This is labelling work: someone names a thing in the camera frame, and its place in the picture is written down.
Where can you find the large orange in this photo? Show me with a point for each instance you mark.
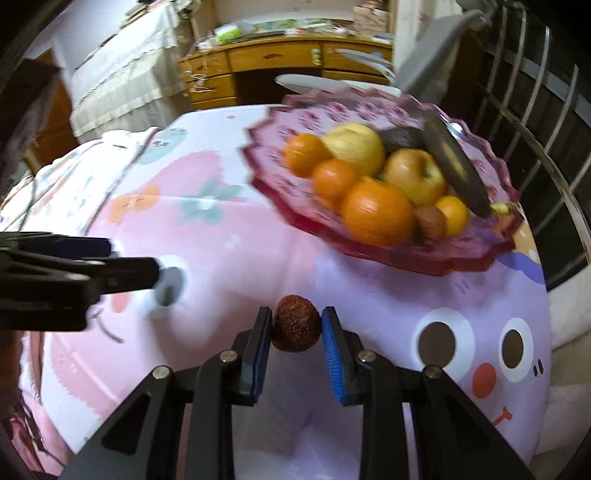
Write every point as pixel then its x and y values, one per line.
pixel 334 182
pixel 376 213

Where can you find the yellow wooden cabinet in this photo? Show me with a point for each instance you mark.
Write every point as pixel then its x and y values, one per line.
pixel 46 120

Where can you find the red yellow apple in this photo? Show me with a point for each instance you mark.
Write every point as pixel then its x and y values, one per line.
pixel 415 175

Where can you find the brown-spotted yellow pear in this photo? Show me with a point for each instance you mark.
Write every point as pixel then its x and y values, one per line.
pixel 355 145

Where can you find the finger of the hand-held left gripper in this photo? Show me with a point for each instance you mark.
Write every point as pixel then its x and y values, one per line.
pixel 83 246
pixel 129 274

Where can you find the brown wrinkled round fruit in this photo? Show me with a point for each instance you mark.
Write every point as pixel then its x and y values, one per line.
pixel 430 224

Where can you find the dark avocado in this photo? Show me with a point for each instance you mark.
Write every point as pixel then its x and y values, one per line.
pixel 399 137

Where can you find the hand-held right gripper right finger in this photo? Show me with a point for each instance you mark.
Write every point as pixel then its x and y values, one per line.
pixel 336 364

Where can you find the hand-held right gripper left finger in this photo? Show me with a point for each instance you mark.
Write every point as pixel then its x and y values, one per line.
pixel 256 364

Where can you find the metal railing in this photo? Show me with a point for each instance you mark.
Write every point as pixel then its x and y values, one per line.
pixel 545 115

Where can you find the black overripe banana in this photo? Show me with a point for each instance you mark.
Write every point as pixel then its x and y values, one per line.
pixel 455 161

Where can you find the grey chair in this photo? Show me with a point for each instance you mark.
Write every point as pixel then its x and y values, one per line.
pixel 415 50

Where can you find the bed with beige cover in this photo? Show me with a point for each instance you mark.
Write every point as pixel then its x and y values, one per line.
pixel 129 64

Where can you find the wooden desk with drawers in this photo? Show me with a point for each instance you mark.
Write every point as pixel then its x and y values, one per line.
pixel 277 60

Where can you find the orange with green stem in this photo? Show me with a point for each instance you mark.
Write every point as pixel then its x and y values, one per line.
pixel 302 154

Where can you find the dark red round fruit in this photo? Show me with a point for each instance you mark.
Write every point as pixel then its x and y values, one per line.
pixel 295 328

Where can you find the cartoon printed pink tablecloth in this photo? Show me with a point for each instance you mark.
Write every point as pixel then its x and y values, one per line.
pixel 231 277

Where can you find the small yellowish orange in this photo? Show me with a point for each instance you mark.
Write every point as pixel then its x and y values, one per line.
pixel 453 214

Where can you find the pink plastic tray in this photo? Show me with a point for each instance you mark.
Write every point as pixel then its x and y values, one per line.
pixel 300 212

